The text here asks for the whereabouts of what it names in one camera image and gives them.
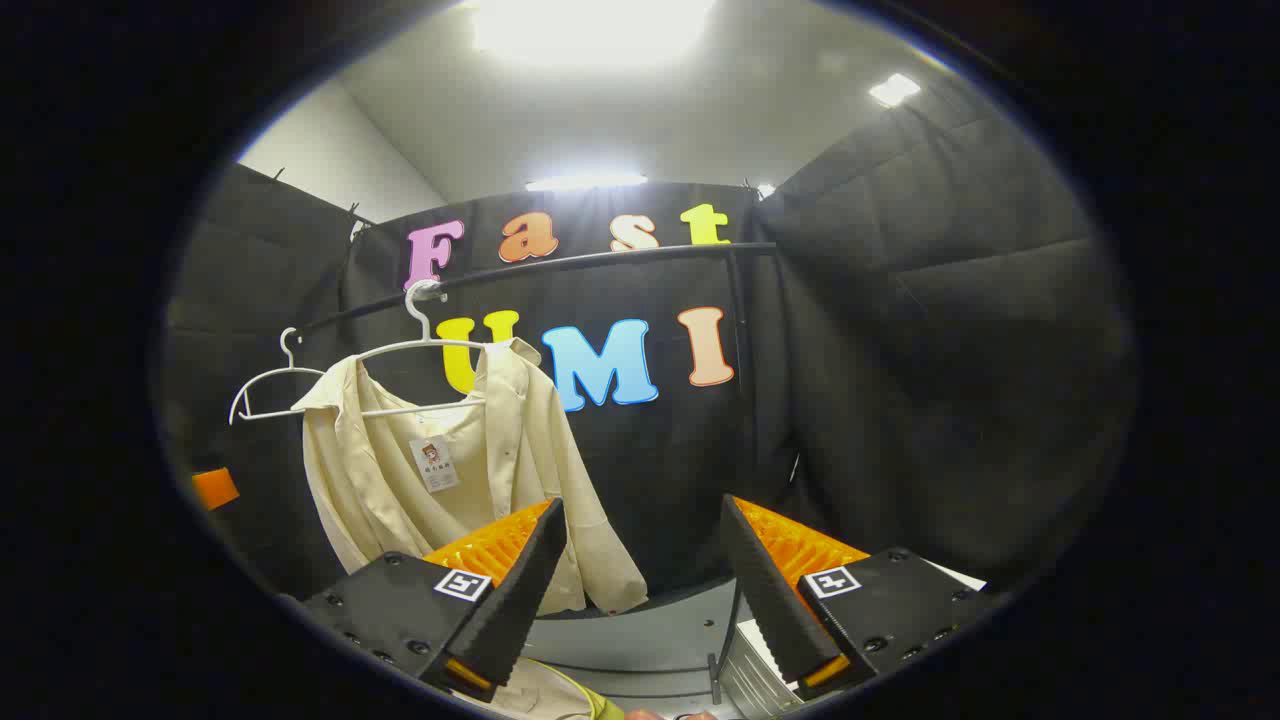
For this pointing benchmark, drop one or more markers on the white plastic clothes hanger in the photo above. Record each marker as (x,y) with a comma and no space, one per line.
(425,318)
(291,360)

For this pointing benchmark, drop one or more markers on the large ceiling light panel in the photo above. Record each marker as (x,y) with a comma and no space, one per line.
(590,30)

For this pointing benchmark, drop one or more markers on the black backdrop cloth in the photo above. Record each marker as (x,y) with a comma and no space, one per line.
(900,350)

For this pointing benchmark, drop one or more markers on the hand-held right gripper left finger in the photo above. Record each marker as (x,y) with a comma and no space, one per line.
(520,590)

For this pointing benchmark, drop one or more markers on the cream cloth with green edge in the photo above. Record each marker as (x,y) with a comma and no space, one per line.
(545,695)

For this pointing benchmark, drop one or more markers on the narrow ceiling light strip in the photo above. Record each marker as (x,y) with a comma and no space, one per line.
(585,182)

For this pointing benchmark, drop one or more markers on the white laundry hamper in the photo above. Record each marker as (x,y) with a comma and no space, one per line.
(750,675)

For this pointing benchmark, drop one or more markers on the black metal clothes rack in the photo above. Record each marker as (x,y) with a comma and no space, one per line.
(560,264)

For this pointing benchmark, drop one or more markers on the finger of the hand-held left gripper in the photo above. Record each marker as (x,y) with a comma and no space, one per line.
(215,488)

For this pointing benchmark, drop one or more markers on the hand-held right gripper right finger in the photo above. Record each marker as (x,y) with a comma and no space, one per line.
(765,590)

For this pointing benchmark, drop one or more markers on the cream button-up shirt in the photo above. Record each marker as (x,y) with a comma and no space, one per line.
(520,440)

